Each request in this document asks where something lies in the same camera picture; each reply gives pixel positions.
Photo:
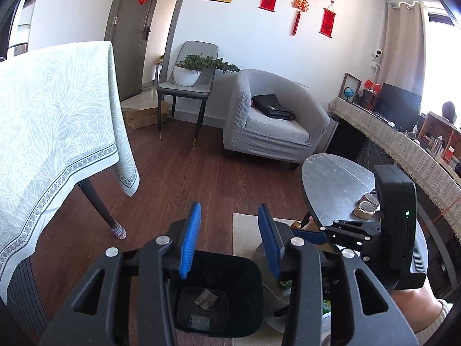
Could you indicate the pale green patterned tablecloth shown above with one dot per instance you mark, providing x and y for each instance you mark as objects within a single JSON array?
[{"x": 54, "y": 122}]

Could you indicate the wooden picture frame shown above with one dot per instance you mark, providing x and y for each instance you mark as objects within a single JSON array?
[{"x": 351, "y": 81}]

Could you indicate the grey refrigerator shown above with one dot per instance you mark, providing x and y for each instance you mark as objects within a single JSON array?
[{"x": 23, "y": 21}]

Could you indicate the grey armchair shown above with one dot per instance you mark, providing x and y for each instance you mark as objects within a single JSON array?
[{"x": 273, "y": 129}]

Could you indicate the grey door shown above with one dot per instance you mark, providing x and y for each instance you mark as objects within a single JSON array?
[{"x": 133, "y": 39}]

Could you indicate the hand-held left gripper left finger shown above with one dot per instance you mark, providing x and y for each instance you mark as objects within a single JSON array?
[{"x": 190, "y": 241}]

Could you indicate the grey striped doormat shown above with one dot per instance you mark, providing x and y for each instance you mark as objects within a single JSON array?
[{"x": 27, "y": 295}]

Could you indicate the paper scrap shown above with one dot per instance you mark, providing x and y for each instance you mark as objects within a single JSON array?
[{"x": 206, "y": 297}]

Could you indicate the cream rug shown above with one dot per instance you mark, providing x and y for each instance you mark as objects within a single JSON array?
[{"x": 245, "y": 234}]

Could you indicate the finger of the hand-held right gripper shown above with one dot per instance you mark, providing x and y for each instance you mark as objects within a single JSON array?
[{"x": 309, "y": 235}]

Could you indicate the striped table leg sock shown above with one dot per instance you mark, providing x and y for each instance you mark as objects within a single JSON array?
[{"x": 119, "y": 231}]

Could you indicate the flat cardboard piece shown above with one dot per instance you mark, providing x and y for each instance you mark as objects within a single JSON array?
[{"x": 144, "y": 117}]

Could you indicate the grey dining chair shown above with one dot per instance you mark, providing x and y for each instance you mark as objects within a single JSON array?
[{"x": 187, "y": 92}]

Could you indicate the potted plant in white pot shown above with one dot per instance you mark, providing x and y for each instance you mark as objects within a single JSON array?
[{"x": 187, "y": 74}]

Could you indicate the white security camera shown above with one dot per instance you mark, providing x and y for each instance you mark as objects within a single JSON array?
[{"x": 377, "y": 54}]

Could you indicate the black monitor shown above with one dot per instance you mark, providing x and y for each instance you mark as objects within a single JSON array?
[{"x": 398, "y": 102}]

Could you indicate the dark green trash bin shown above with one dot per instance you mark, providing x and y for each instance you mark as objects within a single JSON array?
[{"x": 230, "y": 277}]

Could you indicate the beige curtain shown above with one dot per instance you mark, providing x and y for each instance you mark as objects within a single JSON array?
[{"x": 403, "y": 50}]

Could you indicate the black table leg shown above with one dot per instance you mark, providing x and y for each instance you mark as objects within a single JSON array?
[{"x": 95, "y": 202}]

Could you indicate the black bag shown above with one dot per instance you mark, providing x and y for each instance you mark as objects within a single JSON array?
[{"x": 273, "y": 106}]

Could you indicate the person's right forearm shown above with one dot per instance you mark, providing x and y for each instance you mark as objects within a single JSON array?
[{"x": 417, "y": 304}]

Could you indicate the grey round table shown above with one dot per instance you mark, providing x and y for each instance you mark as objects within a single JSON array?
[{"x": 335, "y": 183}]

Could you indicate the cabinet with beige lace cloth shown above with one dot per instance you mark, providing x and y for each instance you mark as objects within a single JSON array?
[{"x": 403, "y": 147}]

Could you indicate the small blue globe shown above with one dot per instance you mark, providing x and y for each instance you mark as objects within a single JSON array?
[{"x": 349, "y": 93}]

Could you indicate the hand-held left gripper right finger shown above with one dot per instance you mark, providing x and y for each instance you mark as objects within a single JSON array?
[{"x": 269, "y": 241}]

